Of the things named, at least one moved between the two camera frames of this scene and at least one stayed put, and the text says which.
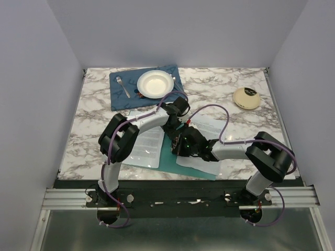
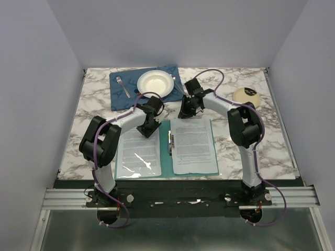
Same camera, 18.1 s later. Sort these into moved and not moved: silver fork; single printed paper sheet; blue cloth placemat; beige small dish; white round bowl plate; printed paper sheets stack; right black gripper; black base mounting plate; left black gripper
Moved: right black gripper; printed paper sheets stack; left black gripper; single printed paper sheet
Not moved: black base mounting plate; beige small dish; white round bowl plate; blue cloth placemat; silver fork
